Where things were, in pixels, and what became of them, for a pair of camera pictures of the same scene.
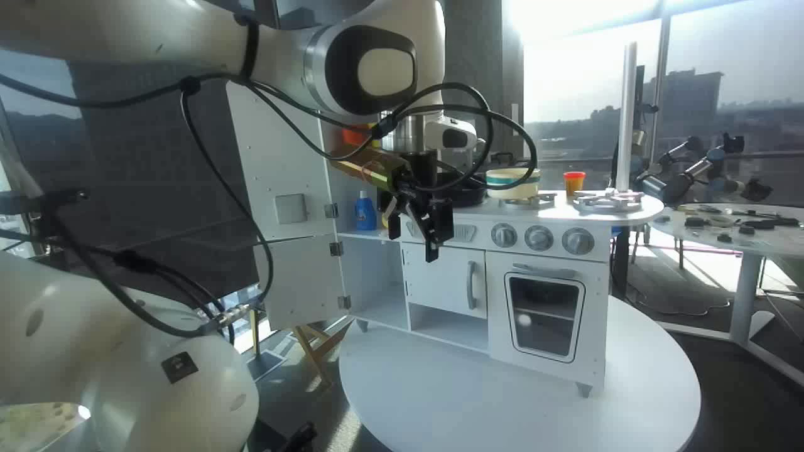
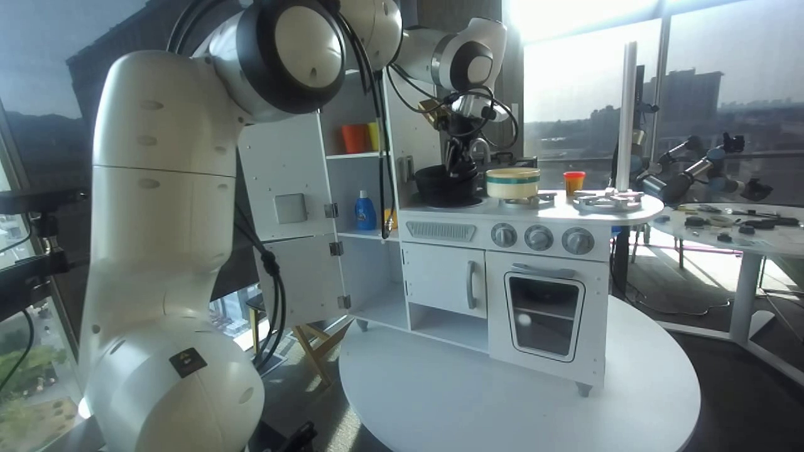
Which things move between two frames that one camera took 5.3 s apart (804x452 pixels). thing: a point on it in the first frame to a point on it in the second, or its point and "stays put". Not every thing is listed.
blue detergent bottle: (366, 215) stays put
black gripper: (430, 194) to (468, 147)
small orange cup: (574, 185) stays put
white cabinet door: (292, 206) stays put
